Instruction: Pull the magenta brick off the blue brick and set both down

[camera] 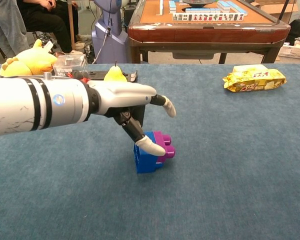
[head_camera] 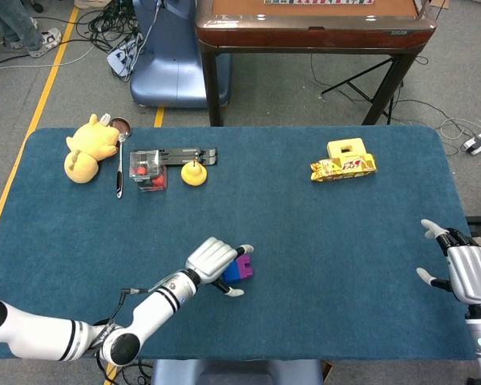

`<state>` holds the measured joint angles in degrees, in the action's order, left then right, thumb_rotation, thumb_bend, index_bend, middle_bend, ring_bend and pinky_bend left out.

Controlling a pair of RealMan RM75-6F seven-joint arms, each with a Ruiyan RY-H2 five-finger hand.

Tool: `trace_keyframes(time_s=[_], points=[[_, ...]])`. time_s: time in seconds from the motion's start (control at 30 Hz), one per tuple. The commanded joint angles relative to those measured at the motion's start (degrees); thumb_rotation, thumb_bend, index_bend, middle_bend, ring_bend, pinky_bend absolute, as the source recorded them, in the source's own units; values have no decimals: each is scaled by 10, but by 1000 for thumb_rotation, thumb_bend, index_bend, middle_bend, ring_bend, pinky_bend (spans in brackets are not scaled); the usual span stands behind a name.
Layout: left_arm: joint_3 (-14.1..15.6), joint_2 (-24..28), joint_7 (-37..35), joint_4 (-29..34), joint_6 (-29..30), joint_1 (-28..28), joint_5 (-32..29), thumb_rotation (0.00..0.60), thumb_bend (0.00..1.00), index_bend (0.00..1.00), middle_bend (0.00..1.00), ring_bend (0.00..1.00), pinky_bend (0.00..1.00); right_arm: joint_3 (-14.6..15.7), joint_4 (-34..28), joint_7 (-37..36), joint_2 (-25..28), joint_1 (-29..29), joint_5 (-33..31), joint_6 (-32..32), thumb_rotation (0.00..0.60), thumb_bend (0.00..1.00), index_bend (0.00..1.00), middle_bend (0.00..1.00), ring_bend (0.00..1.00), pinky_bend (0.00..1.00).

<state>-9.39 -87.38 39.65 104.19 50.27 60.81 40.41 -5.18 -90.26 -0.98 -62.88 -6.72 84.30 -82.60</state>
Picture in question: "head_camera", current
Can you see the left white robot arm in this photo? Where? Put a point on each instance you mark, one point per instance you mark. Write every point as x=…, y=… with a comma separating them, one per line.
x=160, y=301

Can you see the yellow snack packet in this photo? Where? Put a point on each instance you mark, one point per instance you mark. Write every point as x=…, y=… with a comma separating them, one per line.
x=344, y=168

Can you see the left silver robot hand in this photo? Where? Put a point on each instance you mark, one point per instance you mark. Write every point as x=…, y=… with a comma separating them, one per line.
x=210, y=256

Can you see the purple building block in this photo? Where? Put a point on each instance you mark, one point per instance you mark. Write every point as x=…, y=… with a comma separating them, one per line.
x=246, y=270

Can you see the yellow plush toy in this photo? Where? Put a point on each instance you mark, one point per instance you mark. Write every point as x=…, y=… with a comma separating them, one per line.
x=88, y=152

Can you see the white faced mahjong tile row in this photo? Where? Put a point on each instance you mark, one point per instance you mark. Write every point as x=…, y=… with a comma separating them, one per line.
x=316, y=2

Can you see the blue felt table cover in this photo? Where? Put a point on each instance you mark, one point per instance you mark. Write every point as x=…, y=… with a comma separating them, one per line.
x=304, y=240

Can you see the blue purple robot base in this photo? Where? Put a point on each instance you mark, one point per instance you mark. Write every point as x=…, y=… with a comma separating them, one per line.
x=172, y=68

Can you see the yellow toy pear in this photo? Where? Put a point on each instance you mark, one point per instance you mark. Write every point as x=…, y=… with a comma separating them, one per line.
x=193, y=174

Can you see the brown mahjong table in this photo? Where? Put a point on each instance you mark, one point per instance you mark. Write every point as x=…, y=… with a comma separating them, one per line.
x=304, y=36

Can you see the blue building block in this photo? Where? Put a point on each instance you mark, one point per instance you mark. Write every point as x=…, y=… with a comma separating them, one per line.
x=232, y=272

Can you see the person's legs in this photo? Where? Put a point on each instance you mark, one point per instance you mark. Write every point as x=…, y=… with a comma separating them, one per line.
x=8, y=20

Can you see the clear plastic box, red contents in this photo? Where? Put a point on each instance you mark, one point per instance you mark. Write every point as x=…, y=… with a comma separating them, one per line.
x=146, y=168

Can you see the pale yellow block with hole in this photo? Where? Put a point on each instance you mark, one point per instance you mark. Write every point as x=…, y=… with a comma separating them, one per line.
x=336, y=149

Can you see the white power strip with plugs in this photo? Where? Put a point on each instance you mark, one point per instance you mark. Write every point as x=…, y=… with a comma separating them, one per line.
x=479, y=142

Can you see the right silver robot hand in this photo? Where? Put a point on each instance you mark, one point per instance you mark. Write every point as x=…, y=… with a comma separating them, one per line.
x=471, y=268

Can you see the blue grey robot torso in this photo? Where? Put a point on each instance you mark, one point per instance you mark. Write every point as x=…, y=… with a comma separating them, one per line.
x=232, y=373

